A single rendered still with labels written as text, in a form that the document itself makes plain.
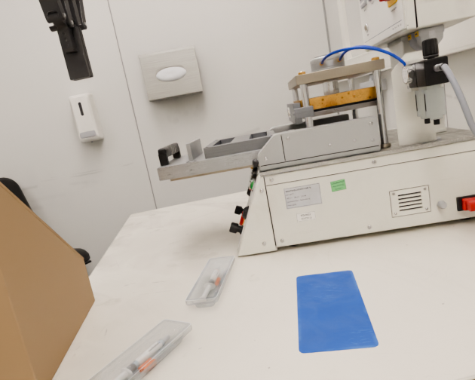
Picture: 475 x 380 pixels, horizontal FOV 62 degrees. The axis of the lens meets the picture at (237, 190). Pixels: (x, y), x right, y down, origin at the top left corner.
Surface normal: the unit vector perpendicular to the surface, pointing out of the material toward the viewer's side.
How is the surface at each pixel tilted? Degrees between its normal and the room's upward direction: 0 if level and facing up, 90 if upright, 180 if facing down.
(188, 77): 90
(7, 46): 90
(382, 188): 90
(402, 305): 0
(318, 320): 0
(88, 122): 90
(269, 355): 0
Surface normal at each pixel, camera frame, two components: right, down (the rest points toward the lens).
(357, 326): -0.18, -0.96
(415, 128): -0.07, 0.21
